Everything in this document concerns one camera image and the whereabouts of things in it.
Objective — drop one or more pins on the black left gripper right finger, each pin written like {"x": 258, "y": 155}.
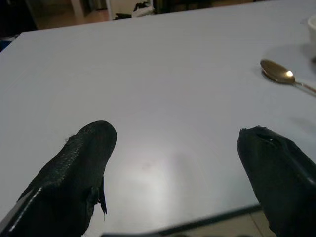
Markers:
{"x": 279, "y": 177}

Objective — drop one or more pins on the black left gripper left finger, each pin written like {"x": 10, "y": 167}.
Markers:
{"x": 66, "y": 177}

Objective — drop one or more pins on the gold metal spoon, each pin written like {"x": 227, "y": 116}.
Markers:
{"x": 280, "y": 72}

